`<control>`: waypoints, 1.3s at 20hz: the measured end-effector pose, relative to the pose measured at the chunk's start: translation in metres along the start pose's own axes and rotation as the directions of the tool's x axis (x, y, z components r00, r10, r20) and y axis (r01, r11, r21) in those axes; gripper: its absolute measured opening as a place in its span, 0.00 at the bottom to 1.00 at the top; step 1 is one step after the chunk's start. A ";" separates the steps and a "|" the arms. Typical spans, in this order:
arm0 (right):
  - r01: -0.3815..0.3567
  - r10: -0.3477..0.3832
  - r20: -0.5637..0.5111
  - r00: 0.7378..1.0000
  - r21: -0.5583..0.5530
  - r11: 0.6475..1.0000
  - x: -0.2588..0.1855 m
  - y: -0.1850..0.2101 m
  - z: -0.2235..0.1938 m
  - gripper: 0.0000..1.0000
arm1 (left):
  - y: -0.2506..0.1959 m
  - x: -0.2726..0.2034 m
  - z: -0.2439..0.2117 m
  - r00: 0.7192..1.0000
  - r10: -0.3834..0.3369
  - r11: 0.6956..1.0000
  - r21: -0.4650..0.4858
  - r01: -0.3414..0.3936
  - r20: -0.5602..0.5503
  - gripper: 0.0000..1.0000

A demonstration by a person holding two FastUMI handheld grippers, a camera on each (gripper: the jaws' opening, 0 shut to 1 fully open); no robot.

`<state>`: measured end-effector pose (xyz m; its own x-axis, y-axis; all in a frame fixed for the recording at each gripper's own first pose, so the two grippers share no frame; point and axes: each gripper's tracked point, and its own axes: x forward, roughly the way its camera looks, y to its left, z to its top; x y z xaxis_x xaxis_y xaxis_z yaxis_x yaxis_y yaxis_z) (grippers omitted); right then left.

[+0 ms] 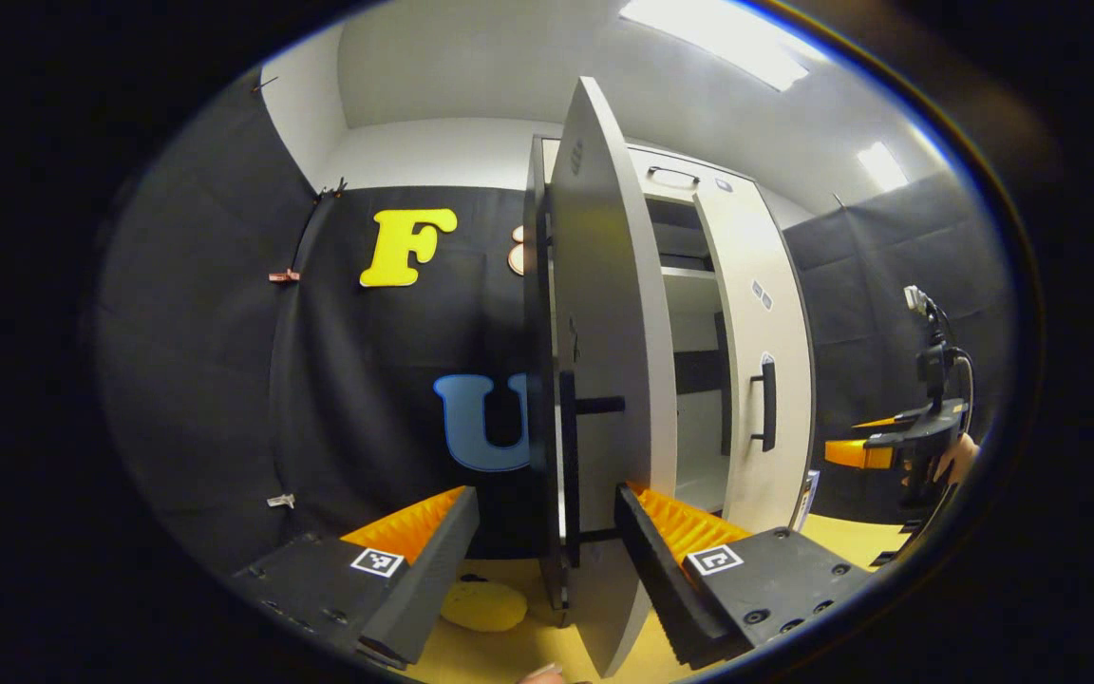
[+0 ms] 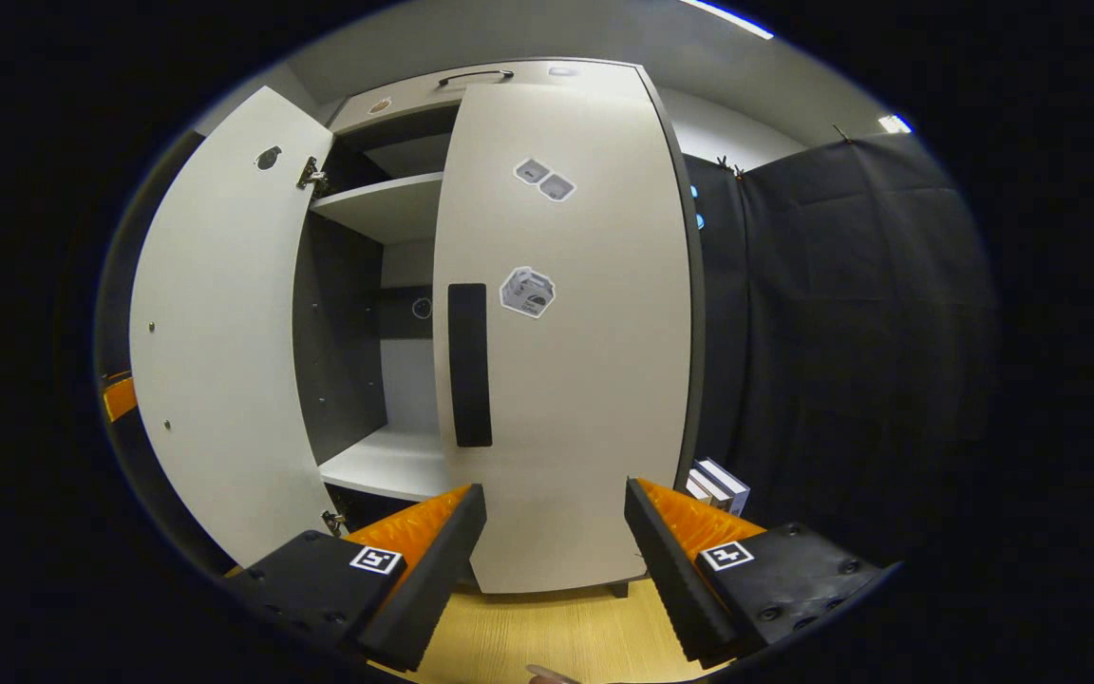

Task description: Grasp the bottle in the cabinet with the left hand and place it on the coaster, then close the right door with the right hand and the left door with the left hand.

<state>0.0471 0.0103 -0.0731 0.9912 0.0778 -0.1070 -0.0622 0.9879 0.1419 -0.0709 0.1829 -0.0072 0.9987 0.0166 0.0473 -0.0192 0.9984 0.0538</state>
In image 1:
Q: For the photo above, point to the white clip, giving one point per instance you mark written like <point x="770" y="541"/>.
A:
<point x="281" y="501"/>

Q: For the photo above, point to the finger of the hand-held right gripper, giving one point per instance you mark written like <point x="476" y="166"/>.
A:
<point x="884" y="422"/>
<point x="860" y="454"/>

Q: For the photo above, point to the white spine book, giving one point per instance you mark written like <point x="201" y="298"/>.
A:
<point x="808" y="499"/>

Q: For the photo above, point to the white and grey cabinet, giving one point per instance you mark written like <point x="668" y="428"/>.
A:
<point x="689" y="285"/>

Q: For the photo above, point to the white cabinet drawer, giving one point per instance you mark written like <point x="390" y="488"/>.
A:
<point x="713" y="171"/>

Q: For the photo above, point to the long ceiling light panel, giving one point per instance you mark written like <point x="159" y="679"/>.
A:
<point x="718" y="43"/>

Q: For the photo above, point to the black backdrop cloth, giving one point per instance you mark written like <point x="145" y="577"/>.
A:
<point x="860" y="285"/>
<point x="224" y="380"/>

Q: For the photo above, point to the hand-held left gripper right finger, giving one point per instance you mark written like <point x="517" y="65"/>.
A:
<point x="656" y="579"/>

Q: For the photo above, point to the small ceiling light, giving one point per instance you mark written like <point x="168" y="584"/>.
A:
<point x="882" y="167"/>

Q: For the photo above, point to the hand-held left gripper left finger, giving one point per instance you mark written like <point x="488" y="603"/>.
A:
<point x="433" y="579"/>

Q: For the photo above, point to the yellow round pad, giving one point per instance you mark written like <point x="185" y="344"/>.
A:
<point x="483" y="606"/>

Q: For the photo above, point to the reddish clip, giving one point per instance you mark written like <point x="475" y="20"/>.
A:
<point x="283" y="276"/>

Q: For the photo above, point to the white cabinet door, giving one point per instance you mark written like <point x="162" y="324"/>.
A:
<point x="609" y="313"/>
<point x="746" y="313"/>

